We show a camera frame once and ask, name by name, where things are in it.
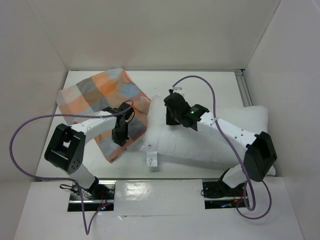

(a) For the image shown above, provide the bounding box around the white pillow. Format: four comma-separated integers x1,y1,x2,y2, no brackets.
140,95,268,170

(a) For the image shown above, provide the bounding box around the checkered orange grey pillowcase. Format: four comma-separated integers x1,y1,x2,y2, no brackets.
56,68,151,163

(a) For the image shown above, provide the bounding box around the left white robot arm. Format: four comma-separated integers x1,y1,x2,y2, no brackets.
44,100,135,200

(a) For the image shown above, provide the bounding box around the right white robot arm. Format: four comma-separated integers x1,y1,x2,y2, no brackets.
163,92,277,196

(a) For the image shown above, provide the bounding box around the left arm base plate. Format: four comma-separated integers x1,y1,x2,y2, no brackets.
59,180,116,212

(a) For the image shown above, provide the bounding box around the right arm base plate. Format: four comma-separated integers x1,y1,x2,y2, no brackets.
200,180,250,210

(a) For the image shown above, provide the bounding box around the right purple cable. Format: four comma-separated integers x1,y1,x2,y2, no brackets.
168,75,273,220

